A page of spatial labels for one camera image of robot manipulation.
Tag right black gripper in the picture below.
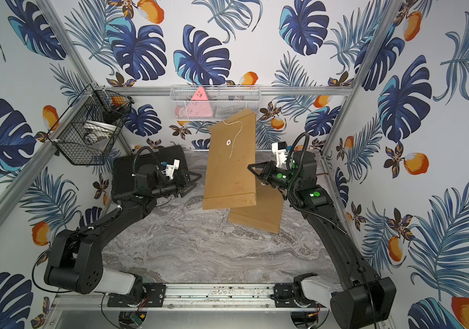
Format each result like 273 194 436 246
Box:
249 162 302 194

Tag brown kraft file bag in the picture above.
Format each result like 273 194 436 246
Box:
228 184 285 234
202 109 256 210

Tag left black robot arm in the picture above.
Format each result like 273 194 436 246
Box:
44 164 202 304

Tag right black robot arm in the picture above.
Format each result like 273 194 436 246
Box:
248 152 396 328

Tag black plastic tool case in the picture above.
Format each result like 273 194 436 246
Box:
111 145 196 203

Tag pink triangular object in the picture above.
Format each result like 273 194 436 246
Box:
180 86 214 119

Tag white items in black basket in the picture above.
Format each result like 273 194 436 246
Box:
82 121 117 145

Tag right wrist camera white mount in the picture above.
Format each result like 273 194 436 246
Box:
271 141 289 169

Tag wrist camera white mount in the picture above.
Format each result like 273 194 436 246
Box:
164 159 180 180
271 141 289 169

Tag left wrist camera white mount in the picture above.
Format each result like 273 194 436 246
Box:
164 159 180 180

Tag white mesh wall basket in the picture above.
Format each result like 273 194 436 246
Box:
169 85 261 121

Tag black wire basket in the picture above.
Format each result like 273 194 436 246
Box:
45 85 134 166

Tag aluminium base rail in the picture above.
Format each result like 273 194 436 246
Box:
51 282 389 312

